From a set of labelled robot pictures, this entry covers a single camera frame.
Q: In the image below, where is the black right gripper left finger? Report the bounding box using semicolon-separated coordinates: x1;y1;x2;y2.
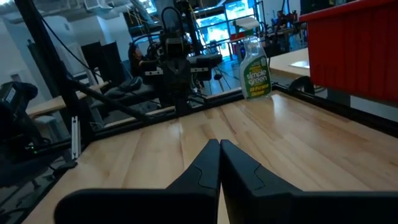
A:
54;139;222;224

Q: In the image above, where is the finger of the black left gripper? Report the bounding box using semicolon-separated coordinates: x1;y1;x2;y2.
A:
180;81;191;116
170;81;182;116

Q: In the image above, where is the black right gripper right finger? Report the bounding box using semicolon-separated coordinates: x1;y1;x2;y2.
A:
220;139;398;224

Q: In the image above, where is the red plastic laundry basket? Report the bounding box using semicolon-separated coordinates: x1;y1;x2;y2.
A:
298;0;398;104

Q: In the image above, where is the person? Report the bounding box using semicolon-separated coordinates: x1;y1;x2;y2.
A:
275;9;289;30
128;42;156;82

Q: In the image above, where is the large bright window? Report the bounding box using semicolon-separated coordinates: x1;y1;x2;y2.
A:
195;0;259;57

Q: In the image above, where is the black cabinet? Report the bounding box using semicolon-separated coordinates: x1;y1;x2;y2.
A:
80;40;127;90

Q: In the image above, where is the tan wooden desk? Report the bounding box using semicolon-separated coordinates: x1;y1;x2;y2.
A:
268;47;353;107

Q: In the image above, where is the light wooden bench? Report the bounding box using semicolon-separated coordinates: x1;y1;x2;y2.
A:
25;81;110;119

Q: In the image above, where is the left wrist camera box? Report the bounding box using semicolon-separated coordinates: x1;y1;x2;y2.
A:
165;37;185;59

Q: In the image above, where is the silver aluminium bracket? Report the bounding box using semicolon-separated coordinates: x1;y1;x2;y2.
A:
70;116;82;160

